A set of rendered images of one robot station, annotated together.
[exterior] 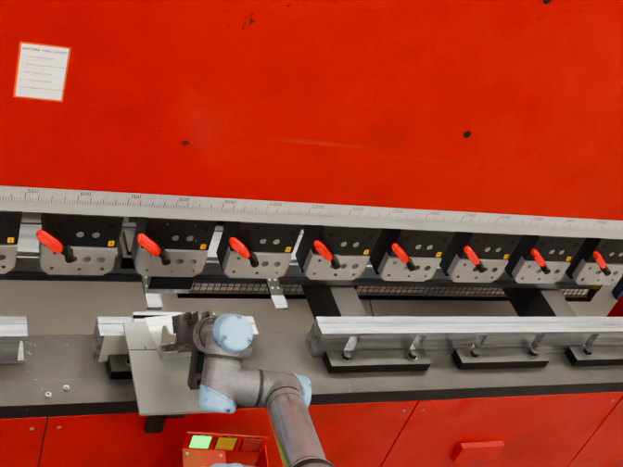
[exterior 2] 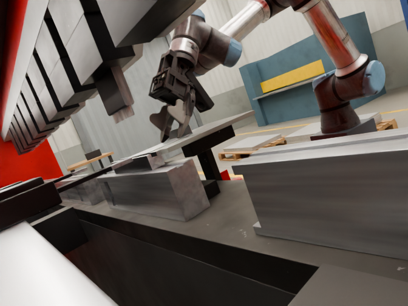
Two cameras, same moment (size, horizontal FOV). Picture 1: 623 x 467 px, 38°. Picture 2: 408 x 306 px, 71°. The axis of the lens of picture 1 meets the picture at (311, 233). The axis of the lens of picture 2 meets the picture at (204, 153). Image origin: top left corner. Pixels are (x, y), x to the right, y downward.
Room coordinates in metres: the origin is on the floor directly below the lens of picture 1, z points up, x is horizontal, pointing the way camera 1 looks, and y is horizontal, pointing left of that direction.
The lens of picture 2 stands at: (1.45, 0.87, 1.05)
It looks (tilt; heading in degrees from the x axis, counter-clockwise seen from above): 8 degrees down; 264
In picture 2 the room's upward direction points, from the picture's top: 20 degrees counter-clockwise
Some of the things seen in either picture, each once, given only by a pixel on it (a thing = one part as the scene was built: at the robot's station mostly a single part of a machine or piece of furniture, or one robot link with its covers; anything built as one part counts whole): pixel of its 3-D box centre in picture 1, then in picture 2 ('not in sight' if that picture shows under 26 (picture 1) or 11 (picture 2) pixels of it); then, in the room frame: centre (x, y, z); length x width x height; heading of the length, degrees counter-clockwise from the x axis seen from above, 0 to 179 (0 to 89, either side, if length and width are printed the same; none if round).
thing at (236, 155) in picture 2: not in sight; (252, 148); (0.11, -4.10, 0.07); 1.20 x 0.82 x 0.14; 107
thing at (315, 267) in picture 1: (336, 242); (56, 87); (1.71, -0.06, 1.26); 0.15 x 0.09 x 0.17; 121
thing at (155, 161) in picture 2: (173, 321); (135, 163); (1.54, 0.23, 0.99); 0.20 x 0.03 x 0.03; 121
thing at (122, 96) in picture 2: (171, 278); (115, 97); (1.52, 0.26, 1.13); 0.10 x 0.02 x 0.10; 121
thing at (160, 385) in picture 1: (171, 366); (193, 135); (1.39, 0.18, 1.00); 0.26 x 0.18 x 0.01; 31
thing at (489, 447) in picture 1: (477, 451); not in sight; (1.90, -0.70, 0.59); 0.15 x 0.02 x 0.07; 121
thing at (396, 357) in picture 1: (377, 360); not in sight; (1.78, -0.29, 0.89); 0.30 x 0.05 x 0.03; 121
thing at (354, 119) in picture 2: not in sight; (337, 116); (0.77, -0.24, 0.82); 0.15 x 0.15 x 0.10
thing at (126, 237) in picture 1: (146, 267); (62, 183); (1.65, 0.35, 1.01); 0.26 x 0.12 x 0.05; 31
